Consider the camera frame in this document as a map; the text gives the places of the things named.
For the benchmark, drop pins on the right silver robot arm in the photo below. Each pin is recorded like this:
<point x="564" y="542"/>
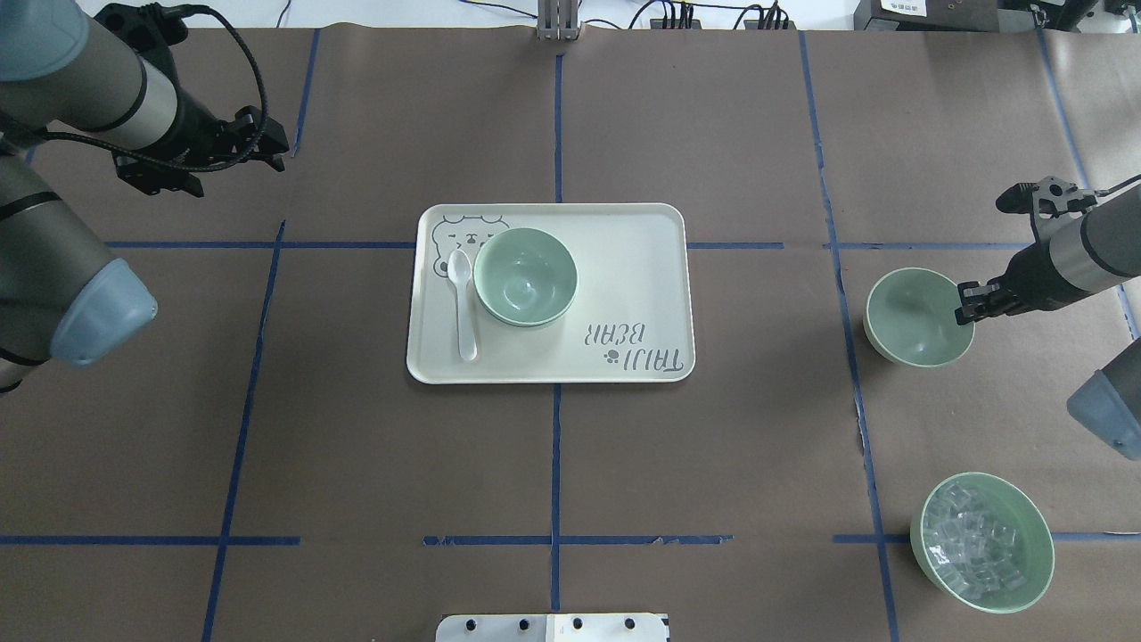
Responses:
<point x="1085" y="242"/>

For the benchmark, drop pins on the pale green serving tray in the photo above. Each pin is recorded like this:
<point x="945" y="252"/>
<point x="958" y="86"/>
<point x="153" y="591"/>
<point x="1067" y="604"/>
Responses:
<point x="631" y="320"/>

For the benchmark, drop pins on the white plastic spoon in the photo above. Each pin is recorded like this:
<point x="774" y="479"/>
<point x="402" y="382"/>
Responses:
<point x="460" y="274"/>

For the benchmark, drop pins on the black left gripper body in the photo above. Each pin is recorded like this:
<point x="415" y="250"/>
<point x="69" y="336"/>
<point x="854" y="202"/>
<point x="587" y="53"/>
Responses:
<point x="192" y="127"/>

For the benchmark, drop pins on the green bowl on tray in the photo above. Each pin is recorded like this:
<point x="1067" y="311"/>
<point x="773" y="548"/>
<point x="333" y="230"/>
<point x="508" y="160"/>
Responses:
<point x="526" y="318"/>

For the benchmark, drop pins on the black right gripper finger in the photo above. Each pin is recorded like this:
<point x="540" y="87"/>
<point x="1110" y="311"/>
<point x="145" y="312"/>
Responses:
<point x="978" y="301"/>

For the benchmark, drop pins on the green bowl with ice cubes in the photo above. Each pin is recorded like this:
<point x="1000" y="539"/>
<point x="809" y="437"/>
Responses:
<point x="983" y="542"/>

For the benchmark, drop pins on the black box with labels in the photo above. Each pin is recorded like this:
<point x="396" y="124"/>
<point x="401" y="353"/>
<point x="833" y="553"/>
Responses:
<point x="912" y="16"/>

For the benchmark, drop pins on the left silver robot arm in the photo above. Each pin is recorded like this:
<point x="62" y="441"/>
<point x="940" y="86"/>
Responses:
<point x="74" y="84"/>

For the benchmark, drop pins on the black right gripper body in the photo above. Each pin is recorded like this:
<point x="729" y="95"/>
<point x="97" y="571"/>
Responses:
<point x="1028" y="268"/>

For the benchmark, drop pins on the aluminium frame post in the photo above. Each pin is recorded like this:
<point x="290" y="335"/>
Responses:
<point x="558" y="20"/>

